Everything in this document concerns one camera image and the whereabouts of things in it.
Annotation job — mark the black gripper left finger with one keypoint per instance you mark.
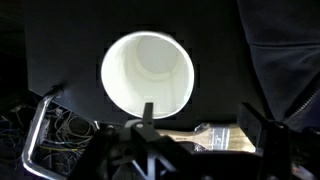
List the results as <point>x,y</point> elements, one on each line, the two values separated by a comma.
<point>148,115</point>

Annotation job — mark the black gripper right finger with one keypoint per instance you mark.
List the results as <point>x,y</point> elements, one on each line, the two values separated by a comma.
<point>260,128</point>

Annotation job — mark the white paper cup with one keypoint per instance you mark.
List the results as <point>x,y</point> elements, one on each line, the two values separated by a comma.
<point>146,76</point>

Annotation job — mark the black zip jacket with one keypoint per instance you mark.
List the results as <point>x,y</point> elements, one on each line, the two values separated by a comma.
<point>283,56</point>

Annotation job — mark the chrome tube frame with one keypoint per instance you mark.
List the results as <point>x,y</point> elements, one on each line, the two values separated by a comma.
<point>33,133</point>

